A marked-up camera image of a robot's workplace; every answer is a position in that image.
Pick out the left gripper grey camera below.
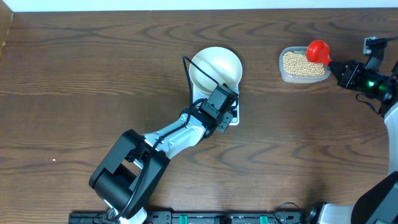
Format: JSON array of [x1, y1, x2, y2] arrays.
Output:
[[200, 83, 238, 119]]

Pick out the white round bowl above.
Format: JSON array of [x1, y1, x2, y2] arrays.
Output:
[[188, 47, 243, 96]]

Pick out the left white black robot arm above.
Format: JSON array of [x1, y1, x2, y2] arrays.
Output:
[[89, 102, 234, 223]]

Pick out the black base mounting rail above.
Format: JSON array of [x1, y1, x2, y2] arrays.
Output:
[[68, 210, 312, 224]]

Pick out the clear plastic bean container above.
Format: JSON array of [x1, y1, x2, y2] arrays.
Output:
[[279, 47, 330, 83]]

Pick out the white digital kitchen scale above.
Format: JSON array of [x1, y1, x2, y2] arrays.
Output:
[[193, 85, 240, 126]]

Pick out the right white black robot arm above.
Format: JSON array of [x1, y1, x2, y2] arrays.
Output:
[[305, 60, 397, 224]]

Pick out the red plastic measuring scoop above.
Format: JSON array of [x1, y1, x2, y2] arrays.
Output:
[[306, 40, 331, 66]]

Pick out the soybeans in container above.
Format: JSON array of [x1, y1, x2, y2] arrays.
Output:
[[282, 52, 325, 77]]

